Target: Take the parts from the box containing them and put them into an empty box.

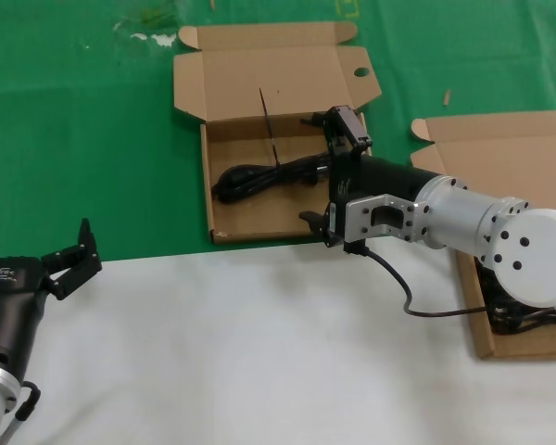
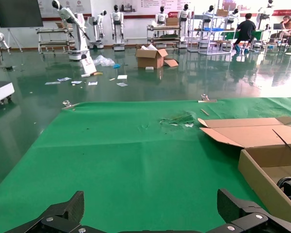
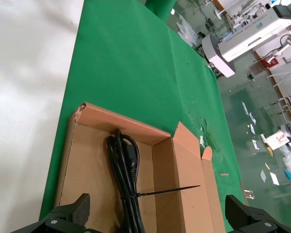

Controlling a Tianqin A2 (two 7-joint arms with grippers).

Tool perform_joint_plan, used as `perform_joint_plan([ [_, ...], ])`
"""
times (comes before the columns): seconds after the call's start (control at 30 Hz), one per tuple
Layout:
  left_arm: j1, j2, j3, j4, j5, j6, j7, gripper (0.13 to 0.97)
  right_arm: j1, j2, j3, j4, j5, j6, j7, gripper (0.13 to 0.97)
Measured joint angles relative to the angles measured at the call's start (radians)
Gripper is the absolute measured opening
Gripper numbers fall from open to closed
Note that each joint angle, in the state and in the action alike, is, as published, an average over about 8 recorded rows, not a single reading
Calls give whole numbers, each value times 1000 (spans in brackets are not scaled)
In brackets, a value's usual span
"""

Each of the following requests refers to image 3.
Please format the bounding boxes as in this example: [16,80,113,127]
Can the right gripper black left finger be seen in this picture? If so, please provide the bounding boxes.
[11,193,97,233]

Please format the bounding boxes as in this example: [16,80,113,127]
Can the green fabric covered object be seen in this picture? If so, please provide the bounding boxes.
[144,0,178,21]

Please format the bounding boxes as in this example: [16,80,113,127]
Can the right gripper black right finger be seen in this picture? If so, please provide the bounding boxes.
[225,195,291,233]

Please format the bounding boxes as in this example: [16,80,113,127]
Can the cardboard sheet with red mark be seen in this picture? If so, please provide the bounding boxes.
[265,130,291,151]

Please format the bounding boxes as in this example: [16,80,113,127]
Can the cardboard box with round holes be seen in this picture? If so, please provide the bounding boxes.
[54,101,226,233]

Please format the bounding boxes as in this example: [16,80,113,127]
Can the white torn paper scrap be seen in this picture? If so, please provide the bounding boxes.
[198,117,210,148]

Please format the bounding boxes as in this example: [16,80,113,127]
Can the white table cloth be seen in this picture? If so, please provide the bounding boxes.
[0,0,85,233]

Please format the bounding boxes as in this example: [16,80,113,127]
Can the clear plastic bags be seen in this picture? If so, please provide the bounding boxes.
[176,13,201,47]

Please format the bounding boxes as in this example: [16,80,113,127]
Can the black power cable bundle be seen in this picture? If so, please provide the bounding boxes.
[106,128,146,233]

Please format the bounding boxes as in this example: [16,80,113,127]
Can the green table cloth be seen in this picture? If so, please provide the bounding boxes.
[38,0,248,220]

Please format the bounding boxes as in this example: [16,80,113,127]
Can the black zip tie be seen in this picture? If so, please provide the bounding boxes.
[120,185,201,202]

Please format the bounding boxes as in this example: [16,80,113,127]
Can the large white machine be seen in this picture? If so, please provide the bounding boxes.
[201,7,291,79]

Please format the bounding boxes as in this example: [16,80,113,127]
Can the red box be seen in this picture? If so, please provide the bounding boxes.
[261,57,281,70]

